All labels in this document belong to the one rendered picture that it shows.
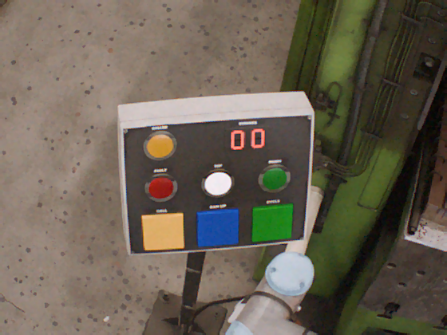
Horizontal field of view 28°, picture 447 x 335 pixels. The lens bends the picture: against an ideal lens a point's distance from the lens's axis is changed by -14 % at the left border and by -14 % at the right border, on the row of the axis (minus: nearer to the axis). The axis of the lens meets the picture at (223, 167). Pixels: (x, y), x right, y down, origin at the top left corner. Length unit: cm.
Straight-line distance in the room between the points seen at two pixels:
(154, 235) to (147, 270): 106
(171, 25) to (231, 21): 20
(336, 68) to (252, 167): 28
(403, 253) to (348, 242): 48
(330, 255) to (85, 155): 87
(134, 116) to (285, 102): 27
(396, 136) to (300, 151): 34
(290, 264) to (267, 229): 35
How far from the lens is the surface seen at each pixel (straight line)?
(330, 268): 273
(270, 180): 184
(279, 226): 189
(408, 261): 214
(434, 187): 204
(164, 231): 186
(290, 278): 154
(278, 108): 179
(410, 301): 234
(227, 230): 187
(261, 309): 154
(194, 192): 183
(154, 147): 176
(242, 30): 336
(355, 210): 240
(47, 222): 299
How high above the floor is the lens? 270
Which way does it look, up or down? 61 degrees down
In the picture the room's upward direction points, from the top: 11 degrees clockwise
